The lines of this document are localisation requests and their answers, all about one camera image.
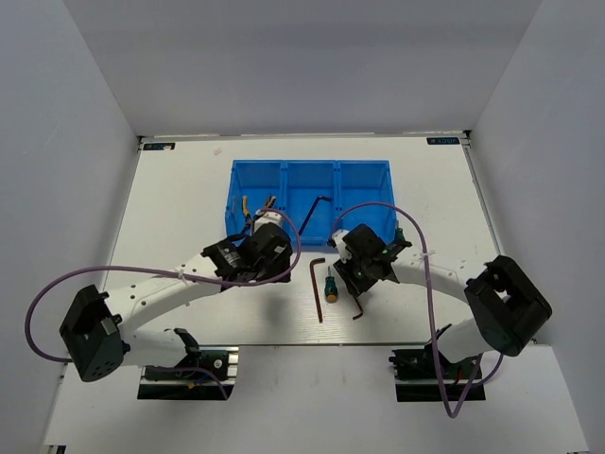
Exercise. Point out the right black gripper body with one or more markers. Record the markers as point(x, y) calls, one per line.
point(356, 274)

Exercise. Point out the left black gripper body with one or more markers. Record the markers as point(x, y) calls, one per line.
point(270, 270)

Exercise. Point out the green orange-tipped screwdriver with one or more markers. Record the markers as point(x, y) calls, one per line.
point(330, 287)

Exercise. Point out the large hex key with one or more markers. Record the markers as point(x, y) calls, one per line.
point(313, 263)

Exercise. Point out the yellow-handled needle-nose pliers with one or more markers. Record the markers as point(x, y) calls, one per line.
point(270, 201)

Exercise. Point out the thin hex key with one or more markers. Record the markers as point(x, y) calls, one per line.
point(359, 309)

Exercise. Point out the orange-handled small pliers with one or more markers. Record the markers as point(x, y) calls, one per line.
point(247, 215)

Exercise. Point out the dark hex key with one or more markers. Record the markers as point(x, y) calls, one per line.
point(311, 211)

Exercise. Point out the small green stubby screwdriver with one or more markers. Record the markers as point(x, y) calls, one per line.
point(399, 235)

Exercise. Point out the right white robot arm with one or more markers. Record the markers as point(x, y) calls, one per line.
point(507, 309)

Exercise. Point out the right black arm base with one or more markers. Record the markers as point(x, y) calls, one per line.
point(416, 380)

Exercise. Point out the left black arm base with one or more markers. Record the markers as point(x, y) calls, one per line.
point(209, 375)

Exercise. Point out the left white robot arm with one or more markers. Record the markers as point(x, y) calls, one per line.
point(105, 330)

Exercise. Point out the blue three-compartment plastic bin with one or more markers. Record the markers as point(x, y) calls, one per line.
point(361, 191)

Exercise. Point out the right corner logo sticker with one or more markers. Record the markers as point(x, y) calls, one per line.
point(442, 141)

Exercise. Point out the corner logo sticker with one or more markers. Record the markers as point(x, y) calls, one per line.
point(442, 141)
point(159, 146)

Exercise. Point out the left corner logo sticker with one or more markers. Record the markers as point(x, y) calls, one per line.
point(159, 146)

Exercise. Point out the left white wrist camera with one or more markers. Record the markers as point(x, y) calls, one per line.
point(262, 218)

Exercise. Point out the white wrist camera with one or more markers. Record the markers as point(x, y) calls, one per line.
point(337, 241)
point(262, 218)

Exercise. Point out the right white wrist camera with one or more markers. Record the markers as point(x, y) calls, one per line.
point(337, 241)

